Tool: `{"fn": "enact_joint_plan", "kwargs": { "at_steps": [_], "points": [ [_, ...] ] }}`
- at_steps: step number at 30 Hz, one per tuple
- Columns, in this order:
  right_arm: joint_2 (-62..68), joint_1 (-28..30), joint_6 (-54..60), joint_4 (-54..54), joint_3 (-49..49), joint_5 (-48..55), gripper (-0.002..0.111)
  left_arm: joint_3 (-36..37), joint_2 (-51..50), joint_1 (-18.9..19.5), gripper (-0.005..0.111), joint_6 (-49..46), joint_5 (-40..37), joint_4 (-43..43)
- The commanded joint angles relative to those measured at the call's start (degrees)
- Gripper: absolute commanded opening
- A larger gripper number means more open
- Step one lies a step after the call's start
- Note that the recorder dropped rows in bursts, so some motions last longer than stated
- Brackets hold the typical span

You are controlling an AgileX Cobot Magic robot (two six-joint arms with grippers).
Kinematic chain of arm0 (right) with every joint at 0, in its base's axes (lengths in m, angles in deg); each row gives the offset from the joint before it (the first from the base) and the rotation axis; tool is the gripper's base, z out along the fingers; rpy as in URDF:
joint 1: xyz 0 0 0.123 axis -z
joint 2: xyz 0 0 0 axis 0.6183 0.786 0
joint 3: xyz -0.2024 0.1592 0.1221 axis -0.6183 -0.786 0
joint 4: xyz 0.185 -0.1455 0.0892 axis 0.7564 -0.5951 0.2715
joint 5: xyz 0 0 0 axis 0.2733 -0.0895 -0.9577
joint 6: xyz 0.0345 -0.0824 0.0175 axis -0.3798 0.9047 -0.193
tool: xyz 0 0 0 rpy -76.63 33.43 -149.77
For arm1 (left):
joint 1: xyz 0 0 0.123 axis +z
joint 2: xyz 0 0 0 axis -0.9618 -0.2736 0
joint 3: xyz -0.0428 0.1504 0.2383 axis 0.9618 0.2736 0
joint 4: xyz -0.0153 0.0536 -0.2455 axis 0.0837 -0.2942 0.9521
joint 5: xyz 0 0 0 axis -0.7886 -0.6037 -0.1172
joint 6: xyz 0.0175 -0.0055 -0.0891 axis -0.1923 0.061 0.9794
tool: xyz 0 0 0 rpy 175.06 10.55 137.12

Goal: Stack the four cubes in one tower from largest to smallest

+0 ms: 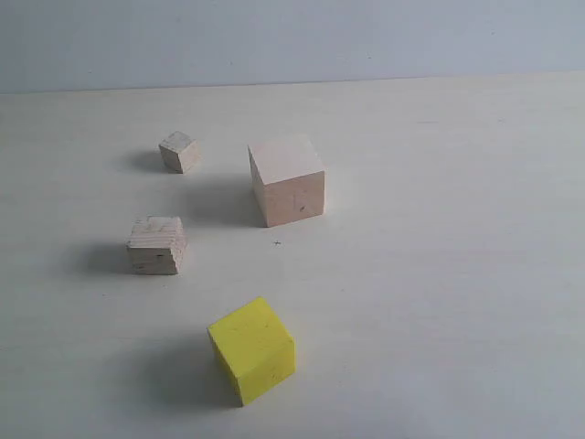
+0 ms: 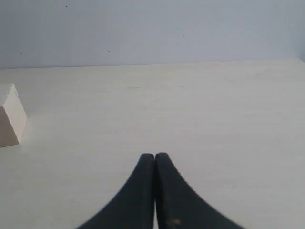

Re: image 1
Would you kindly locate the large light wooden cube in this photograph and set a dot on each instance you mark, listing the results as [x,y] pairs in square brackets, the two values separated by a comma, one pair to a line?
[288,179]

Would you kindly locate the yellow cube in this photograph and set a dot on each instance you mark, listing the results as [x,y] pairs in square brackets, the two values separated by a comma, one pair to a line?
[254,348]

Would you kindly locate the medium ridged wooden cube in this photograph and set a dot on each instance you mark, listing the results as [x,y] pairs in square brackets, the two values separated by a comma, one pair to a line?
[157,245]

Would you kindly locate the small pale wooden cube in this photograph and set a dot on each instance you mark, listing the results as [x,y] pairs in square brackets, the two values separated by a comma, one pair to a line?
[179,152]

